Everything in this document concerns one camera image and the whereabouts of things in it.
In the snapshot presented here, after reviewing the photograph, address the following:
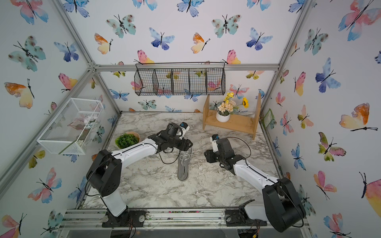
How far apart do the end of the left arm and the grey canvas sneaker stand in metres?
0.10

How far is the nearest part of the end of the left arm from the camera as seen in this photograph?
2.16ft

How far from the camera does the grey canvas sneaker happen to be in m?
0.86
